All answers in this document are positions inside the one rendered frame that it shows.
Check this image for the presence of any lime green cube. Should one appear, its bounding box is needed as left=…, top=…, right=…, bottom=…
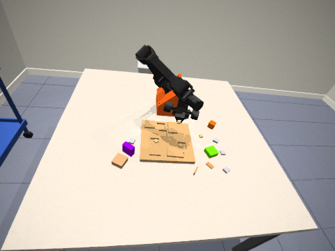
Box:
left=204, top=146, right=219, bottom=159

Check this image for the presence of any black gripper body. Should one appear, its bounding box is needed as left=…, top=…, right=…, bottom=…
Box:
left=163, top=100, right=200, bottom=120

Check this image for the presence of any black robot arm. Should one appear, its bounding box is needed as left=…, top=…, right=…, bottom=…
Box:
left=135, top=45, right=204, bottom=121

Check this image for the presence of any purple block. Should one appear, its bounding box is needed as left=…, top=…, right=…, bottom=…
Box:
left=122, top=142, right=135, bottom=157

